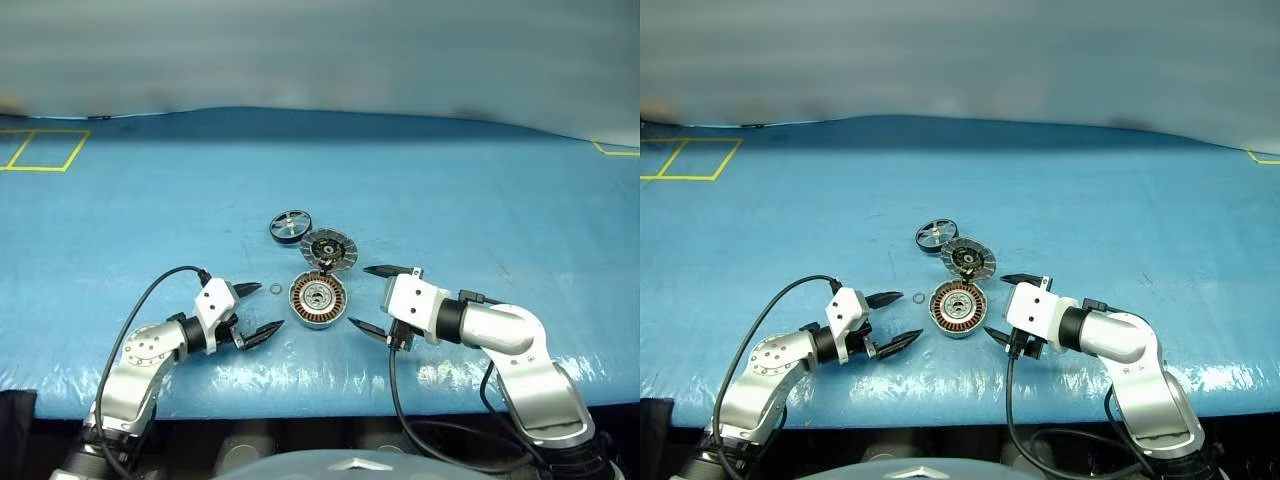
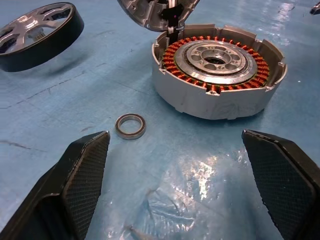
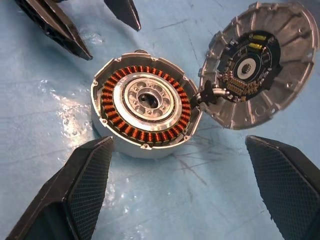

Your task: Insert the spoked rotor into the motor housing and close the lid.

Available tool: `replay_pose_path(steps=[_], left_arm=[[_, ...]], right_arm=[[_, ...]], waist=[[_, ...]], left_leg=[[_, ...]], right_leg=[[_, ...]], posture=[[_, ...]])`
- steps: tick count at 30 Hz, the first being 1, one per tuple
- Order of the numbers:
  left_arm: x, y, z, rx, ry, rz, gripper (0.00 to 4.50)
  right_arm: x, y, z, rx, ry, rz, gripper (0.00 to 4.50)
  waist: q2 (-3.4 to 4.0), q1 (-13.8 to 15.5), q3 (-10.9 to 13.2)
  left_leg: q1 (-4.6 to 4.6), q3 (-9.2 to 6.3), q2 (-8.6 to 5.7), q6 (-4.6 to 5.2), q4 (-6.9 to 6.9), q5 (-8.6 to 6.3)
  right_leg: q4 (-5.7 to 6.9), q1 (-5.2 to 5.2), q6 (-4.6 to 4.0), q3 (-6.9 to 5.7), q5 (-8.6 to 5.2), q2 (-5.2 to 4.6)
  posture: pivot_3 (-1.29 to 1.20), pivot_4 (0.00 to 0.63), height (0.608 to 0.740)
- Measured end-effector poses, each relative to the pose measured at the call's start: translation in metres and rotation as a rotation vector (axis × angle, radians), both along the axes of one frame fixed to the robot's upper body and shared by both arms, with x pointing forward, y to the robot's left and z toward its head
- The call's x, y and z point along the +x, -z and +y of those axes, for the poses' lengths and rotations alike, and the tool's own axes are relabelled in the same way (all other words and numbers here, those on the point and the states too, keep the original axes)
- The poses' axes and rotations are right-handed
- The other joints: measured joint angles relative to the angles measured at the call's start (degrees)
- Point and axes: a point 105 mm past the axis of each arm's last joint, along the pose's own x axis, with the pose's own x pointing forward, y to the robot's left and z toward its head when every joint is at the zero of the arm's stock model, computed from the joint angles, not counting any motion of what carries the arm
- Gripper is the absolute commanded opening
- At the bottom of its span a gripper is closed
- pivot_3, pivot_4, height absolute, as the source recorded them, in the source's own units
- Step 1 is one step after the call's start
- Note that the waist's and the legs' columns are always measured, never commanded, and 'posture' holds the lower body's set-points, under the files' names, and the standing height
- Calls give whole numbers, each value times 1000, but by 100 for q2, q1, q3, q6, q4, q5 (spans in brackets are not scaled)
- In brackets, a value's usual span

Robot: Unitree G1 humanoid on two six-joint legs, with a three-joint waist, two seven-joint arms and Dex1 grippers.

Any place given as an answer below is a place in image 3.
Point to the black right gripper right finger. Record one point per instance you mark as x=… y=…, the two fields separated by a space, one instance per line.
x=287 y=190

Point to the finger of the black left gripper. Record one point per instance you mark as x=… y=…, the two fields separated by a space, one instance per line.
x=55 y=25
x=125 y=12

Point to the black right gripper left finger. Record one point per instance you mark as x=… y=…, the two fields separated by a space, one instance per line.
x=75 y=195

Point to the small white round object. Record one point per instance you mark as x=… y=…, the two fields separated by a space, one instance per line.
x=287 y=75

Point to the silver round motor housing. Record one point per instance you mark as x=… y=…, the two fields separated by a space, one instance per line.
x=130 y=150

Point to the silver spoked rotor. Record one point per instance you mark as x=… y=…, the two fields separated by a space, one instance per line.
x=135 y=87

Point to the blue table cover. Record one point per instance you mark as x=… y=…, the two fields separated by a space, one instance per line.
x=175 y=200

